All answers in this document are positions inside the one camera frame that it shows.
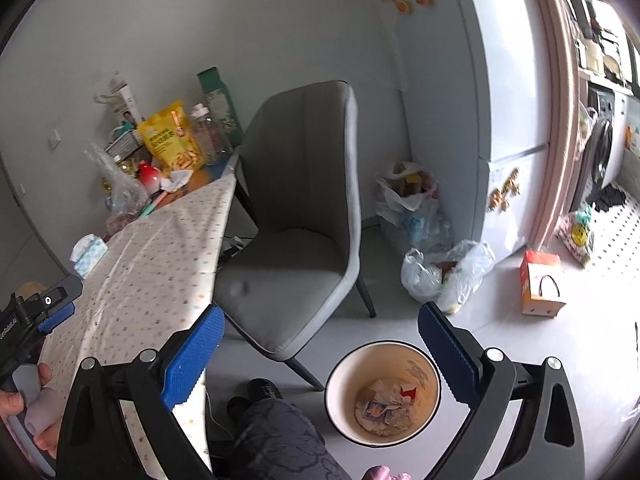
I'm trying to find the white crumpled napkin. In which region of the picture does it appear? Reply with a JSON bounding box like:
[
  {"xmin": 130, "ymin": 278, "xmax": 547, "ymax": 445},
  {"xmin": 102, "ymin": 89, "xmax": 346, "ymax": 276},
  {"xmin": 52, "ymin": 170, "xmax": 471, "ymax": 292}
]
[{"xmin": 160, "ymin": 169, "xmax": 193, "ymax": 193}]

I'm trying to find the person's patterned grey leg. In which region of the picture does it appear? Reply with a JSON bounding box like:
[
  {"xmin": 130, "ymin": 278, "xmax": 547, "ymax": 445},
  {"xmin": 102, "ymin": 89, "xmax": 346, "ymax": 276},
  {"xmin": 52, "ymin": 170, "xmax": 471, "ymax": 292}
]
[{"xmin": 227, "ymin": 378, "xmax": 348, "ymax": 480}]

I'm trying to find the floral tablecloth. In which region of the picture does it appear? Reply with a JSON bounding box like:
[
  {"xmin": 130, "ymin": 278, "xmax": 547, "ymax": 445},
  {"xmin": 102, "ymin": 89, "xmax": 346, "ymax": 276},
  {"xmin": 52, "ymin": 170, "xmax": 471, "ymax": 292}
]
[{"xmin": 39, "ymin": 173, "xmax": 238, "ymax": 480}]

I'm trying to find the black wire basket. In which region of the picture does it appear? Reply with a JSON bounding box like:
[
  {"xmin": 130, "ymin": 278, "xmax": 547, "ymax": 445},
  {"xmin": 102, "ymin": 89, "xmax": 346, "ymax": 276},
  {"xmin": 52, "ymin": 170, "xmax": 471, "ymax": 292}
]
[{"xmin": 105, "ymin": 130, "xmax": 144, "ymax": 162}]

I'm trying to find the plastic bag on floor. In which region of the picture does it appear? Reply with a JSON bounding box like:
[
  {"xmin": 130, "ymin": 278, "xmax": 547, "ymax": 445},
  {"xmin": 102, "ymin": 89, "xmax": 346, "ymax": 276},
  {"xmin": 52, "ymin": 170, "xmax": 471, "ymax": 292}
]
[{"xmin": 400, "ymin": 240, "xmax": 496, "ymax": 315}]

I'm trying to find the bag of bottles by fridge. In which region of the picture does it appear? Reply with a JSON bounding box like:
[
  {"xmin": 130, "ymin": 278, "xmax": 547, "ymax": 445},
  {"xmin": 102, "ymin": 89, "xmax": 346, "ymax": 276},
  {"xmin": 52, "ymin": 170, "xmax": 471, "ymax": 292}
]
[{"xmin": 374, "ymin": 160, "xmax": 452, "ymax": 254}]

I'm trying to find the clear plastic water jug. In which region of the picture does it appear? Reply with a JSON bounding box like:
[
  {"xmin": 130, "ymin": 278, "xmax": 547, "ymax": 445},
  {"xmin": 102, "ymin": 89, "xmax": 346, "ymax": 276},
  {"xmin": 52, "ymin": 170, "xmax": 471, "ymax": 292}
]
[{"xmin": 190, "ymin": 103, "xmax": 232, "ymax": 166}]

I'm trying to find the clear plastic bag on table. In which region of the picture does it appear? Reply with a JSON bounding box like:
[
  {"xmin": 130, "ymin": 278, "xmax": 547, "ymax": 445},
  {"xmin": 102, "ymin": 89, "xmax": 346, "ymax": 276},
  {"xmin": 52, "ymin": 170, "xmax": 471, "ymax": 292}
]
[{"xmin": 86, "ymin": 143, "xmax": 149, "ymax": 235}]

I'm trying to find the white refrigerator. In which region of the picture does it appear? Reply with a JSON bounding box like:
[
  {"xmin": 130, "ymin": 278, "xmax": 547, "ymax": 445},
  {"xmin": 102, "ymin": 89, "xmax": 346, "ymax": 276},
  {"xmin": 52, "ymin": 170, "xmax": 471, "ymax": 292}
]
[{"xmin": 397, "ymin": 0, "xmax": 550, "ymax": 260}]

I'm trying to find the orange cardboard gift box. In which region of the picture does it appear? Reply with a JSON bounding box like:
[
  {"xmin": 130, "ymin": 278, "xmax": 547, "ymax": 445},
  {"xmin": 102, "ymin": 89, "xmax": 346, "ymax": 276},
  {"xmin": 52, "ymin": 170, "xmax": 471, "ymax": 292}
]
[{"xmin": 520, "ymin": 249, "xmax": 566, "ymax": 318}]

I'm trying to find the green tall box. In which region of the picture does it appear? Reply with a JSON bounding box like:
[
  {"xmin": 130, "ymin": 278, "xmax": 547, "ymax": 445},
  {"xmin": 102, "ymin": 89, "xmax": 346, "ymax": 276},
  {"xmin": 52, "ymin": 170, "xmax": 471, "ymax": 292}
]
[{"xmin": 198, "ymin": 67, "xmax": 243, "ymax": 146}]

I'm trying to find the grey upholstered chair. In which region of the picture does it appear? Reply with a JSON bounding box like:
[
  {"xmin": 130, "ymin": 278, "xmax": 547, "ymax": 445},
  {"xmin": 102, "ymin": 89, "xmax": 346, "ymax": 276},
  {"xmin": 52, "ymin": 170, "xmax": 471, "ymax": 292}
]
[{"xmin": 213, "ymin": 80, "xmax": 376, "ymax": 390}]

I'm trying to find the yellow snack bag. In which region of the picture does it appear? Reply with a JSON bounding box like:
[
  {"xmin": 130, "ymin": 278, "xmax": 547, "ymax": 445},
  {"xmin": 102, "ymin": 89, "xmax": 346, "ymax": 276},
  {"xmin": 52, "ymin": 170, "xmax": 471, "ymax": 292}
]
[{"xmin": 138, "ymin": 100, "xmax": 204, "ymax": 172}]

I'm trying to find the white milk carton box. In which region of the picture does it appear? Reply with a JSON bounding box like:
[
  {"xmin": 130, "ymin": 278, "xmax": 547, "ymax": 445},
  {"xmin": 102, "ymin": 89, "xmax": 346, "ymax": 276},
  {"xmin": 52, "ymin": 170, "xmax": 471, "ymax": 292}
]
[{"xmin": 93, "ymin": 72, "xmax": 143, "ymax": 129}]

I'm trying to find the person's left hand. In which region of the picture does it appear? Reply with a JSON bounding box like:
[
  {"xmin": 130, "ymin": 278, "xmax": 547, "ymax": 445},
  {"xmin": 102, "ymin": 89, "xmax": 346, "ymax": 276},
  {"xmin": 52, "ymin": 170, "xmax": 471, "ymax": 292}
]
[{"xmin": 1, "ymin": 363, "xmax": 64, "ymax": 470}]

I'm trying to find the blue tissue box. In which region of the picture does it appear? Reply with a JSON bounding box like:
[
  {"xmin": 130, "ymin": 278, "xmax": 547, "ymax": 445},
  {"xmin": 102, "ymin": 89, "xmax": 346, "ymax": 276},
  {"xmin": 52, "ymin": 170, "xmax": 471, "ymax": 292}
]
[{"xmin": 70, "ymin": 234, "xmax": 107, "ymax": 280}]

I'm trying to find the red white vase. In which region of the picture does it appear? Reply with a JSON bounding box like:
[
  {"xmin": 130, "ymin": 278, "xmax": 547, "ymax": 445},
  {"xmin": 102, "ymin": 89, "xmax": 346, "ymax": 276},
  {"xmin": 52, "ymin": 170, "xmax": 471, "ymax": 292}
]
[{"xmin": 138, "ymin": 160, "xmax": 162, "ymax": 196}]

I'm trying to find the round trash bin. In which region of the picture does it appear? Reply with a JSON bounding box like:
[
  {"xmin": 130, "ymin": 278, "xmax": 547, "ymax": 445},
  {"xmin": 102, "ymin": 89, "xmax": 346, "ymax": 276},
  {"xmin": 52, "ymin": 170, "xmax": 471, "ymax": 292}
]
[{"xmin": 324, "ymin": 340, "xmax": 442, "ymax": 448}]

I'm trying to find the green teal pen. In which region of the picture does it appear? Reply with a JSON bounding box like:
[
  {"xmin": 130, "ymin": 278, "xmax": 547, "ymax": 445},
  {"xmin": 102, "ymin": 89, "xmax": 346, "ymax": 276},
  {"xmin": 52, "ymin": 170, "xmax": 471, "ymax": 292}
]
[{"xmin": 139, "ymin": 191, "xmax": 168, "ymax": 218}]

